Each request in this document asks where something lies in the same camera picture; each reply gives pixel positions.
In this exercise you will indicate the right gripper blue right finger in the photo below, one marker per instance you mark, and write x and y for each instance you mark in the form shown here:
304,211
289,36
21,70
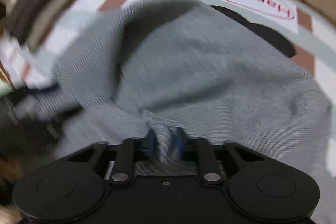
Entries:
179,141

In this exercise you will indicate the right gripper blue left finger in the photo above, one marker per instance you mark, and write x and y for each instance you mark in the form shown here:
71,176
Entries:
149,144

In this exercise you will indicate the grey knit sweater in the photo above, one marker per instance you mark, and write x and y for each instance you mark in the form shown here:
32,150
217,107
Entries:
163,64

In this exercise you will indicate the checkered fleece blanket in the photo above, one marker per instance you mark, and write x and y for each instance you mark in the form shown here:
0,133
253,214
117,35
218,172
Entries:
312,36

